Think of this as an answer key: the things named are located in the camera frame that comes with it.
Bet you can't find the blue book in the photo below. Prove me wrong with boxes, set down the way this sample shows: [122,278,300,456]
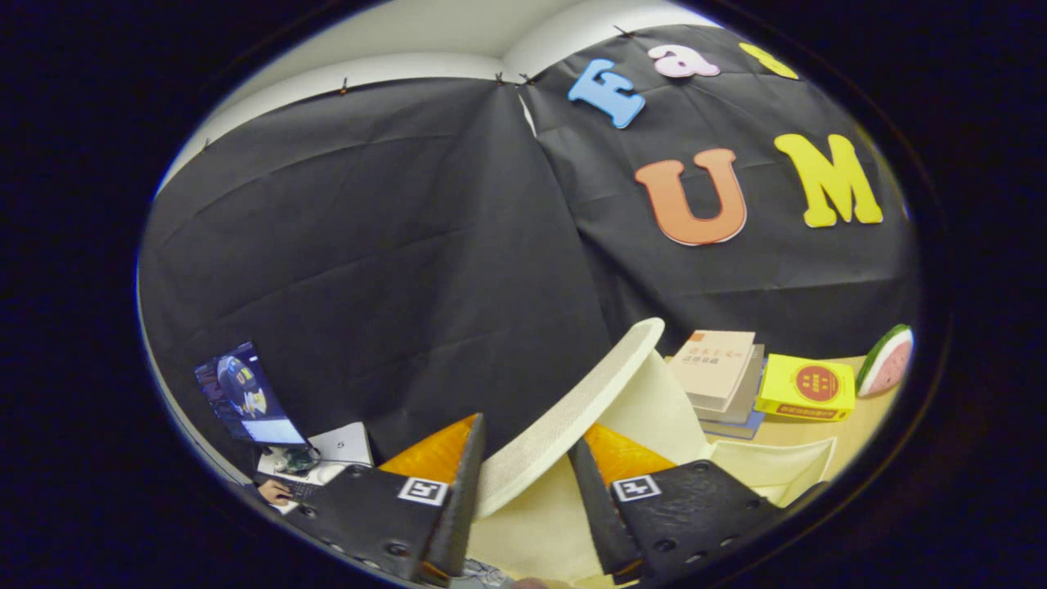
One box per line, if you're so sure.
[702,409,767,441]

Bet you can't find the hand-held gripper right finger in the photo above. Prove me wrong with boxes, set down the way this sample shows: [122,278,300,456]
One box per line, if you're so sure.
[567,423,786,586]

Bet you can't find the yellow book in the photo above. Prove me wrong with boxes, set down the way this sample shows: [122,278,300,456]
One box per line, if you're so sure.
[754,353,857,423]

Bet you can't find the laptop screen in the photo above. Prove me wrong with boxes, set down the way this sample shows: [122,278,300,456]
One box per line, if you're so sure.
[194,341,309,447]

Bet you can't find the watermelon slice plush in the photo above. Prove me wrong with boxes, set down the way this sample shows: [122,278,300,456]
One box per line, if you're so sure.
[856,324,915,398]

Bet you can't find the white paper sheet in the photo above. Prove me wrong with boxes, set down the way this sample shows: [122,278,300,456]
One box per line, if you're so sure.
[309,421,375,468]

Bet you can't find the grey book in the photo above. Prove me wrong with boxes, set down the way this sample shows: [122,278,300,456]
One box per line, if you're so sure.
[695,344,766,426]

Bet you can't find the beige fabric storage box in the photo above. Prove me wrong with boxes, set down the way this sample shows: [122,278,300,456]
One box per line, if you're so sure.
[466,317,838,586]

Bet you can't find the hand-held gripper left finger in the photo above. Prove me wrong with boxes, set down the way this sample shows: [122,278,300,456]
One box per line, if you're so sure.
[282,413,486,586]

